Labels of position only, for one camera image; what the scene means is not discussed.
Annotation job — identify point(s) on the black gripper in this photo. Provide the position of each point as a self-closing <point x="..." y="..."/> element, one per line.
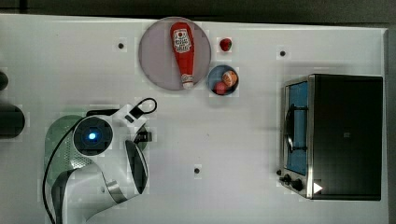
<point x="144" y="136"/>

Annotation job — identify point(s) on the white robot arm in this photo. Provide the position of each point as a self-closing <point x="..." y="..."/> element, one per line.
<point x="118" y="171"/>

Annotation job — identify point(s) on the grey round plate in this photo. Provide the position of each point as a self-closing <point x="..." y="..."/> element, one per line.
<point x="157" y="58"/>

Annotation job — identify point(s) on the red toy fruit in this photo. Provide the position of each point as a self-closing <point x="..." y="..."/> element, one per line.
<point x="220" y="88"/>

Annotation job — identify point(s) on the blue bowl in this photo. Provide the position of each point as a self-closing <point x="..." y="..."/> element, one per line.
<point x="215" y="76"/>

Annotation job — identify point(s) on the red ketchup bottle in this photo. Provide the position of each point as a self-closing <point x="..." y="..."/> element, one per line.
<point x="183" y="48"/>

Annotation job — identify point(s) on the orange toy fruit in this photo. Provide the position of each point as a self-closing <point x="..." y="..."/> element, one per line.
<point x="229" y="78"/>

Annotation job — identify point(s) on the red strawberry toy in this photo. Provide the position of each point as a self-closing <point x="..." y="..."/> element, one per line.
<point x="225" y="44"/>

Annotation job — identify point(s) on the black round pan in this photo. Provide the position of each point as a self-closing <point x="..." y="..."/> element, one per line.
<point x="12" y="121"/>

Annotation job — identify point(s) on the black toaster oven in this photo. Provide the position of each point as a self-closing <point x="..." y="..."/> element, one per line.
<point x="332" y="137"/>

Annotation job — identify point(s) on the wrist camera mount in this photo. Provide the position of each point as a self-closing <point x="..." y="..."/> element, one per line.
<point x="131" y="115"/>

